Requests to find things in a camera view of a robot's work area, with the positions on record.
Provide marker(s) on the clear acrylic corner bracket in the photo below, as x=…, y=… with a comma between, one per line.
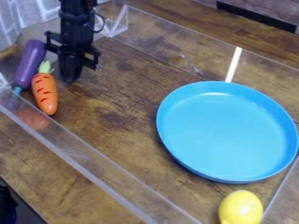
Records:
x=109, y=28

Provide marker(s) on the blue plastic plate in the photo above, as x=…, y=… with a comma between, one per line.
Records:
x=227, y=132

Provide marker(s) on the yellow toy lemon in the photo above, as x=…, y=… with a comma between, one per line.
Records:
x=240, y=208

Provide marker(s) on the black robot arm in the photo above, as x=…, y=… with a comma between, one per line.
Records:
x=77, y=7

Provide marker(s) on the purple toy eggplant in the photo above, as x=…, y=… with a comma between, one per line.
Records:
x=33, y=54

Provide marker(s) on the orange toy carrot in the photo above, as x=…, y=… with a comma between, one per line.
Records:
x=44, y=89

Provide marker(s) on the clear acrylic enclosure wall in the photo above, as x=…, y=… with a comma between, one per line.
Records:
x=91, y=165

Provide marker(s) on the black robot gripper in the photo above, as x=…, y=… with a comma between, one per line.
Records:
x=72, y=44

